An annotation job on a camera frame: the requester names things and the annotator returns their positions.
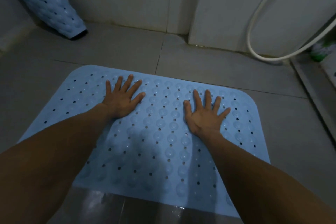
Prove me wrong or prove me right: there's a person's right hand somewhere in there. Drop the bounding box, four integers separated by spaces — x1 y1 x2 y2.
183 89 232 138

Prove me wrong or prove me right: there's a person's left hand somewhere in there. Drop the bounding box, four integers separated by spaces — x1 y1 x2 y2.
101 73 146 120

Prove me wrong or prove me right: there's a blue bath mat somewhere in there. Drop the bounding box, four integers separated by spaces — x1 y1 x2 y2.
17 64 271 219
1 0 88 40

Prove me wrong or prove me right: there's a person's left forearm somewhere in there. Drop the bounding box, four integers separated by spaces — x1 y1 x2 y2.
0 103 117 224

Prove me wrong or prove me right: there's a person's right forearm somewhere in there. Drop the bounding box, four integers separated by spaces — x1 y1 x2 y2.
198 129 336 224

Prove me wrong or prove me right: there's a green toilet brush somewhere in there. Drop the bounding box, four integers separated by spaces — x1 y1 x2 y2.
310 39 336 62

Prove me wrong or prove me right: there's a white sprayer hose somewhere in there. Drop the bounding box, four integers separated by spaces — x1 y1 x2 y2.
245 0 336 62

